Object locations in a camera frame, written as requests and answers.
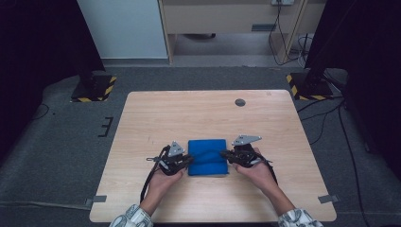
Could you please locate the black yellow-striped stand base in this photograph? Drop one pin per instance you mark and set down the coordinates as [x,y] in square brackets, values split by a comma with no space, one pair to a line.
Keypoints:
[94,90]
[310,88]

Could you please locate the light wooden cabinet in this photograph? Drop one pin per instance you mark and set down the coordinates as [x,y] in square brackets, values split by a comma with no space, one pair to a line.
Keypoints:
[220,19]

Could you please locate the white panel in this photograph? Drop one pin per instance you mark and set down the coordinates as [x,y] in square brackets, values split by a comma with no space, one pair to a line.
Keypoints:
[126,28]

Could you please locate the blue cloth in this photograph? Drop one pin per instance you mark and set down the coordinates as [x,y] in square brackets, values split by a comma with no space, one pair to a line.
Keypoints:
[206,165]

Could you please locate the grey tape piece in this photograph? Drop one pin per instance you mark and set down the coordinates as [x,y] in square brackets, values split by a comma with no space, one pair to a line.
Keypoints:
[96,199]
[328,198]

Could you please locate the person's right hand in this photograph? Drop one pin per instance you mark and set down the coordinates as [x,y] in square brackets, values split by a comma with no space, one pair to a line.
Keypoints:
[260,175]

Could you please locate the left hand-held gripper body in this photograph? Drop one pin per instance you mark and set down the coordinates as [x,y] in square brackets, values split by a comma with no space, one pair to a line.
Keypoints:
[173,164]

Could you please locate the black curtain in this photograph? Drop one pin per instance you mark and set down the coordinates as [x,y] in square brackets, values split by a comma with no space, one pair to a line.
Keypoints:
[38,56]
[372,63]

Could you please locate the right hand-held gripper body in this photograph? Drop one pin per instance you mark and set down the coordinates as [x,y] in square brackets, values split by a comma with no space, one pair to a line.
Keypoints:
[246,156]

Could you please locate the white power strip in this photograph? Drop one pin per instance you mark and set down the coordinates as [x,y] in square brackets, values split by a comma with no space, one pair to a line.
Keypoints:
[282,2]

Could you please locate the grey round table grommet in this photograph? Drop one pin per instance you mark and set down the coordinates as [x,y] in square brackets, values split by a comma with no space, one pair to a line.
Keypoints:
[240,102]

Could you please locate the person's left hand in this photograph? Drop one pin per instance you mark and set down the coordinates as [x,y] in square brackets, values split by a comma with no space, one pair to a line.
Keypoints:
[160,184]

